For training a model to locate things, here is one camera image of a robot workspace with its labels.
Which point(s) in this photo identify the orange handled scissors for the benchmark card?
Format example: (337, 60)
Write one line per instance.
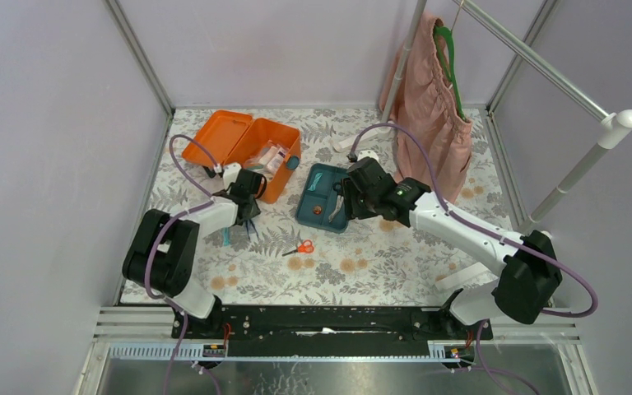
(305, 246)

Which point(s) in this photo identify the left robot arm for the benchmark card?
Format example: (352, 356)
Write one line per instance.
(162, 252)

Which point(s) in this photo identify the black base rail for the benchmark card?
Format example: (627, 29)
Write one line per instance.
(327, 331)

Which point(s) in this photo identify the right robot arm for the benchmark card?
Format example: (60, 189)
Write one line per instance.
(526, 279)

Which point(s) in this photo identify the white gauze packet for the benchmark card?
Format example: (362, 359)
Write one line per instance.
(273, 158)

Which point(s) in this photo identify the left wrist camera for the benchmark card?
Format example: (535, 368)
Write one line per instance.
(230, 174)

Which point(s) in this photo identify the black handled scissors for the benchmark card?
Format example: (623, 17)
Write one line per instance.
(338, 189)

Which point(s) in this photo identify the teal small tube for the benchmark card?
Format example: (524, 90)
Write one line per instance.
(226, 239)

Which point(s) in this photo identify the blue bandage package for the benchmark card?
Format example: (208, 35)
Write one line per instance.
(259, 165)

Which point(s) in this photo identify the blue plastic tweezers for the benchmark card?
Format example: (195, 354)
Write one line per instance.
(251, 230)

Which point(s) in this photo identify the teal tray insert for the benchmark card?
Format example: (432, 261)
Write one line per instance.
(324, 197)

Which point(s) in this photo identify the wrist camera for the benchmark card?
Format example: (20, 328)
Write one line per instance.
(364, 154)
(230, 174)

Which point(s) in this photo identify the pink hanging garment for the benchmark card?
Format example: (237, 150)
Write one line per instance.
(426, 106)

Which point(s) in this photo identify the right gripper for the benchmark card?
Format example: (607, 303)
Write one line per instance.
(353, 210)

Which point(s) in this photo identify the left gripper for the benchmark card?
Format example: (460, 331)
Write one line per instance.
(245, 208)

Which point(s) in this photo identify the orange medicine box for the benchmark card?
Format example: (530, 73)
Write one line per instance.
(236, 137)

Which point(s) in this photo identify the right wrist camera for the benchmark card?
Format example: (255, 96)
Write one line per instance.
(364, 154)

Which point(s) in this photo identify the green clothes hanger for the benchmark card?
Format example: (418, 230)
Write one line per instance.
(449, 65)

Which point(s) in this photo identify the teal small packet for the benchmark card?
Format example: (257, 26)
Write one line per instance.
(314, 181)

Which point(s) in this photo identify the white clothes rack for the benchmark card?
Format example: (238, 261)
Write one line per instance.
(545, 134)

